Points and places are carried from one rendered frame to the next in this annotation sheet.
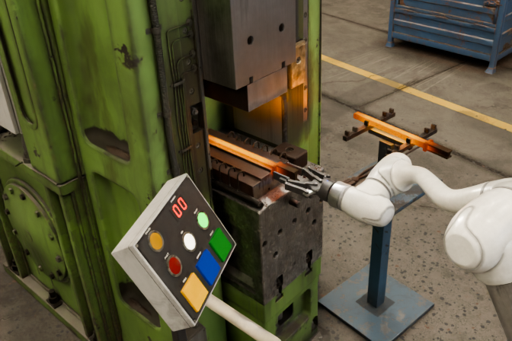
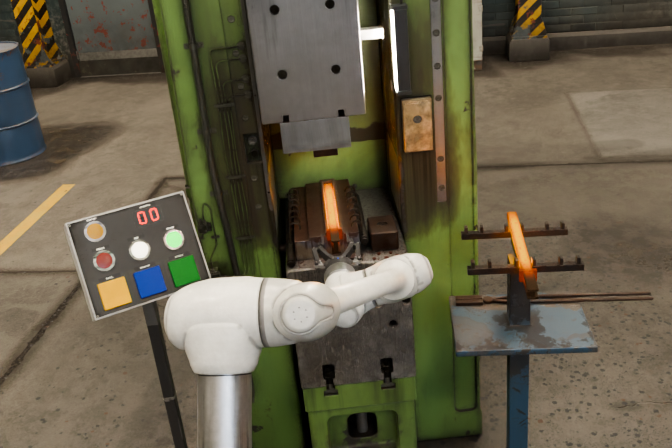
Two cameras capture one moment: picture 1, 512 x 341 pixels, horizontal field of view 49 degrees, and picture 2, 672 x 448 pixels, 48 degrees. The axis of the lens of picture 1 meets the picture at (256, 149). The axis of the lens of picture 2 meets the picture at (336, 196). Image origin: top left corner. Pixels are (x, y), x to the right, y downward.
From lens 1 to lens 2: 158 cm
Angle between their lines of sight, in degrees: 41
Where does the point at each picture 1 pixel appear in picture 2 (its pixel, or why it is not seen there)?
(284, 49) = (342, 96)
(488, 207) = (209, 283)
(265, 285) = (301, 363)
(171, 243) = (113, 241)
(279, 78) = (334, 127)
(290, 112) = (411, 182)
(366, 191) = (341, 279)
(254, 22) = (288, 56)
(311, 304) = (399, 433)
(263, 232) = not seen: hidden behind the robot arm
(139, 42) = (176, 54)
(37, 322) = not seen: hidden behind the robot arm
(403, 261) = not seen: outside the picture
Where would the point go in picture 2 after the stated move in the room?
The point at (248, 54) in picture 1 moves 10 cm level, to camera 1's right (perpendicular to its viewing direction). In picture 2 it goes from (279, 89) to (304, 94)
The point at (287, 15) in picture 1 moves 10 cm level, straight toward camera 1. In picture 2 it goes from (346, 57) to (319, 65)
